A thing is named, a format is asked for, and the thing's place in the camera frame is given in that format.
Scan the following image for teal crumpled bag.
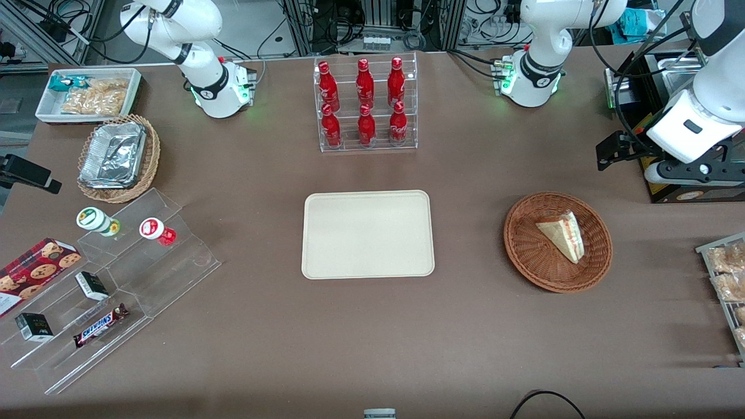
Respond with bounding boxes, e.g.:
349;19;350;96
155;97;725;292
618;8;668;44

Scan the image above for stainless steel pan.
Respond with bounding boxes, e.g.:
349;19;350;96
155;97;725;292
657;54;706;94

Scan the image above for light wicker basket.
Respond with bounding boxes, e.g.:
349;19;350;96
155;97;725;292
77;114;161;204

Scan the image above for red and white lidded cup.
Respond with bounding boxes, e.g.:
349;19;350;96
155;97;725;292
139;217;177;246

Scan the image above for stack of foil trays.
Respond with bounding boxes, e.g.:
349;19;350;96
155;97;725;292
79;121;147;190

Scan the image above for beige plastic serving tray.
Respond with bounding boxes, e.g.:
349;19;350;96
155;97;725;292
301;190;436;280

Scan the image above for clear bag of crackers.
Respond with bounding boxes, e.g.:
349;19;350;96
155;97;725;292
60;87;126;116
86;77;129;94

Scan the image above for clear acrylic bottle rack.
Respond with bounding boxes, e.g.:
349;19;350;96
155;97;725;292
313;52;418;154

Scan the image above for triangular sandwich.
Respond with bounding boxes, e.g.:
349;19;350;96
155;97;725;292
535;210;584;264

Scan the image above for red cola bottle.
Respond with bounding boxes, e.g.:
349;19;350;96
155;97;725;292
357;104;377;147
388;56;406;107
389;101;409;145
318;61;340;112
356;58;375;108
321;104;343;148

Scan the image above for black cable loop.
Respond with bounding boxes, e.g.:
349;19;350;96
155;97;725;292
510;390;586;419

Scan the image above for black food warmer appliance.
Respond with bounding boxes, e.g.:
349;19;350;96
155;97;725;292
604;49;745;204

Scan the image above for round brown wicker basket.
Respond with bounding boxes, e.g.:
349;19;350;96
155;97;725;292
503;191;613;293

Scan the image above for Snickers chocolate bar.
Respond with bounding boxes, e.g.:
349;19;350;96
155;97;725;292
73;303;129;349

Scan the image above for small black box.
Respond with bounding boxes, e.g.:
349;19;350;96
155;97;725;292
15;313;54;342
75;271;110;301

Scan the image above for green and white lidded cup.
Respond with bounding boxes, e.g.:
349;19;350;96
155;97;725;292
76;207;121;237

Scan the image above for aluminium frame rack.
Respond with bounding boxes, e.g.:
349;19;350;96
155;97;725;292
282;0;466;56

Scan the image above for white rectangular snack tray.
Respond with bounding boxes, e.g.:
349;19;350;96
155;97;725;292
35;68;143;125

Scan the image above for tray of packaged pastries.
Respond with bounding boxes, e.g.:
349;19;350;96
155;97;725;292
696;232;745;361

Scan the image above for red chocolate chip cookie box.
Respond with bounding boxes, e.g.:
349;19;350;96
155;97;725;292
0;237;82;318

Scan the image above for clear acrylic stepped display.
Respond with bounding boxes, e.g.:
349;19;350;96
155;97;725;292
0;187;222;396

